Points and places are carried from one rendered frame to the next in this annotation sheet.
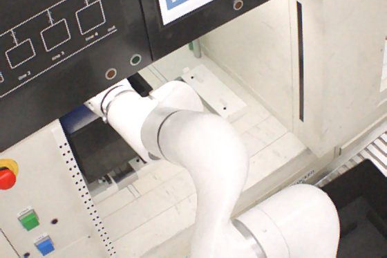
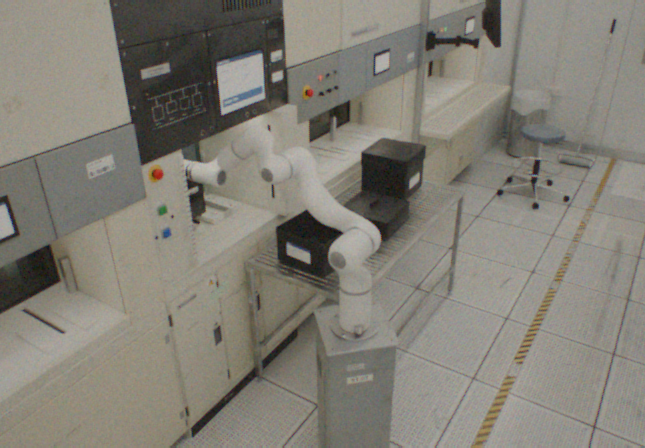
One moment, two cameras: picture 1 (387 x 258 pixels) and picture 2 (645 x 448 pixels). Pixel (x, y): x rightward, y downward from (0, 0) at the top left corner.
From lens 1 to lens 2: 141 cm
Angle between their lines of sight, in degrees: 29
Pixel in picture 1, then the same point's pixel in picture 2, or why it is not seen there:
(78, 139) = not seen: hidden behind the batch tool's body
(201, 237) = (264, 157)
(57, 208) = (174, 207)
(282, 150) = (265, 216)
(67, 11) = (189, 93)
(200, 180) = (257, 142)
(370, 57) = not seen: hidden behind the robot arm
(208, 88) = (219, 200)
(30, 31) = (176, 97)
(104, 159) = not seen: hidden behind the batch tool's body
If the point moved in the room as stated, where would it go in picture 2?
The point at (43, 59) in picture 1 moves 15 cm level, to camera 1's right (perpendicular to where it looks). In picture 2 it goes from (179, 113) to (218, 107)
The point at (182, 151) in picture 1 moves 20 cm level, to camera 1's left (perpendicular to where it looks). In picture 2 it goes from (248, 136) to (195, 146)
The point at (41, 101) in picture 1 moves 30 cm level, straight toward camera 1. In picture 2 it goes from (176, 136) to (228, 155)
